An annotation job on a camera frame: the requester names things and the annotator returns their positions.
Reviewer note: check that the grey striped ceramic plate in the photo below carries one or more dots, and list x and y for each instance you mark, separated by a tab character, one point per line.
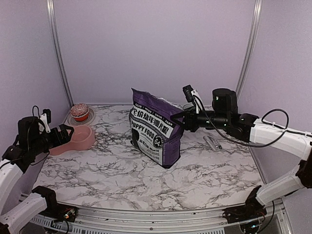
91	116

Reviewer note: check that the orange ceramic bowl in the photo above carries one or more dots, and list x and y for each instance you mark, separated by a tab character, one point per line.
82	118

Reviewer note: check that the right aluminium frame post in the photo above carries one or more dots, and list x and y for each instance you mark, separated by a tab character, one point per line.
250	46

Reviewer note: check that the left aluminium frame post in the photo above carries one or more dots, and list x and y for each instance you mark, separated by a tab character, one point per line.
57	48

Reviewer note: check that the pink double pet bowl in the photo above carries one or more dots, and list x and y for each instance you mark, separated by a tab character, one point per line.
82	139

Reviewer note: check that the red patterned ceramic bowl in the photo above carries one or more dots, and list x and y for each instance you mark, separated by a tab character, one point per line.
79	110

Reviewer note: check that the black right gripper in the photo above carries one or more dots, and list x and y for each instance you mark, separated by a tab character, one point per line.
190	120

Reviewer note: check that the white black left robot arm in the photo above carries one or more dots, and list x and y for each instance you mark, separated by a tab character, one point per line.
33	139

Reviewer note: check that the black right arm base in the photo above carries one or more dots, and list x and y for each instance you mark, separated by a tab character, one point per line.
243	213

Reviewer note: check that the silver metal food scoop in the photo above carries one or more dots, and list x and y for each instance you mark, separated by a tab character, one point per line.
215	145

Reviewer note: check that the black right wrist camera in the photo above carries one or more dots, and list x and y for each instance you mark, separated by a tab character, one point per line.
187	90

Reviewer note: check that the clear green glass bowl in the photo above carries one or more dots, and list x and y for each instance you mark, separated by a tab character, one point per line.
188	106

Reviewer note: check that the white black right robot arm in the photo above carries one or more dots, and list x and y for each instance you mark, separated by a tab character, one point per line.
252	131

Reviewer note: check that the aluminium front rail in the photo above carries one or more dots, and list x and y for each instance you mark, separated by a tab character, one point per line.
221	220

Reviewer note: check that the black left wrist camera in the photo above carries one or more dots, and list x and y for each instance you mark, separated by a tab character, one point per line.
47	113

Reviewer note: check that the aluminium frame post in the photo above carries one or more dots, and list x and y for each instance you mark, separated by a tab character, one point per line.
57	48
250	46

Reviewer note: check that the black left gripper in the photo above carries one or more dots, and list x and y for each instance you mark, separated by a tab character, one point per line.
66	138

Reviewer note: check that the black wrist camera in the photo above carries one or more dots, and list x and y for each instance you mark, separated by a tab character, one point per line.
187	90
47	113

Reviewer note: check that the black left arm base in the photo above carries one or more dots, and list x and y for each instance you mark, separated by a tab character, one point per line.
63	212

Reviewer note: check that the purple puppy food bag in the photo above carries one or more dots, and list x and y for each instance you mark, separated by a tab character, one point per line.
153	132

